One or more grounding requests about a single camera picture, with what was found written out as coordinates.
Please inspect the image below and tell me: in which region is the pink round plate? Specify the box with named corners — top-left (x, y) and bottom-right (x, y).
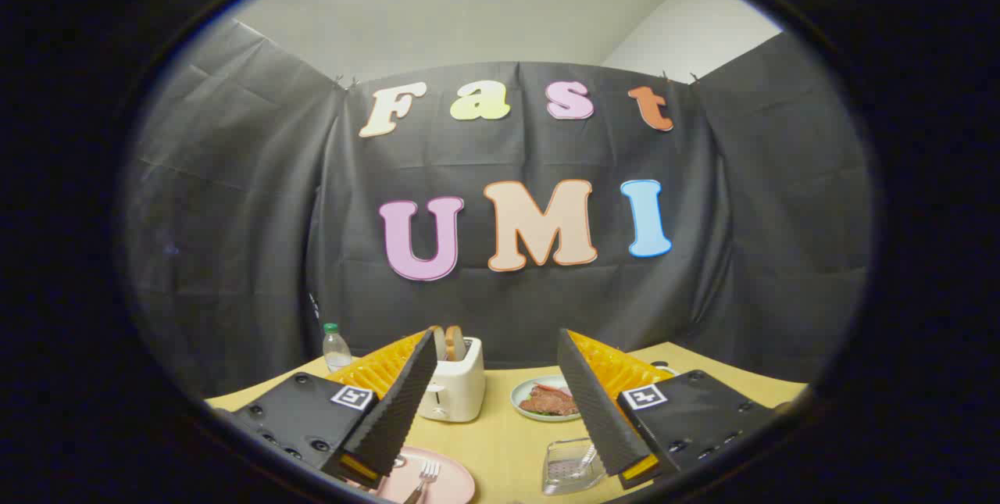
top-left (344, 446), bottom-right (476, 504)

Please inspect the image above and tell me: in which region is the metal wire cutlery basket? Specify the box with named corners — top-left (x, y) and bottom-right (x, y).
top-left (542, 437), bottom-right (609, 496)

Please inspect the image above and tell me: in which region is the cream white toaster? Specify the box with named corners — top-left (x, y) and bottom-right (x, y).
top-left (416, 336), bottom-right (486, 423)

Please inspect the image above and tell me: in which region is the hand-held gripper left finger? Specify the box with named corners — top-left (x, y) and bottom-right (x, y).
top-left (212, 328), bottom-right (439, 491)

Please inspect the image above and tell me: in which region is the clear plastic water bottle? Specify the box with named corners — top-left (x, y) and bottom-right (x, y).
top-left (323, 323), bottom-right (354, 374)

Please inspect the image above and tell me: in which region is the pale green plate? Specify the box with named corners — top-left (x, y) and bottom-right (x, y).
top-left (510, 376), bottom-right (583, 422)

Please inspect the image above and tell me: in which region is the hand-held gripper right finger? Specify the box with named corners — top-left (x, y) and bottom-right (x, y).
top-left (556, 327), bottom-right (790, 491)

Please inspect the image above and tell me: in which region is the brown steak piece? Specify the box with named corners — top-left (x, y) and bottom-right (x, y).
top-left (520, 384), bottom-right (580, 416)

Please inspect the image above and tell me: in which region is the wooden-handled metal fork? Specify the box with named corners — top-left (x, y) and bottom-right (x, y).
top-left (402, 459), bottom-right (441, 504)

